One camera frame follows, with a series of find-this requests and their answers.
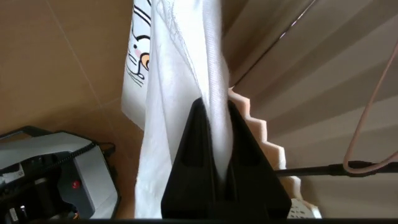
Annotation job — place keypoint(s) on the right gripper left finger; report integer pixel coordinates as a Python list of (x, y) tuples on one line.
[(192, 186)]

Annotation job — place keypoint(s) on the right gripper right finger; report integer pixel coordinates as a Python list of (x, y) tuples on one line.
[(258, 193)]

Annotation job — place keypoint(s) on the white printed t-shirt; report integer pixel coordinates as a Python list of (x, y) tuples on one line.
[(174, 93)]

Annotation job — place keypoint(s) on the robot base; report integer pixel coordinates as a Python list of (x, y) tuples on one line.
[(87, 174)]

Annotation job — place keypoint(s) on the white laundry basket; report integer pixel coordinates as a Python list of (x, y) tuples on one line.
[(298, 211)]

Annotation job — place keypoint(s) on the pink clothes hanger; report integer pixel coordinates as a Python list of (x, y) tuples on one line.
[(357, 130)]

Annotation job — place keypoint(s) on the beige curtain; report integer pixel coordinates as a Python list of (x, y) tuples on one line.
[(311, 62)]

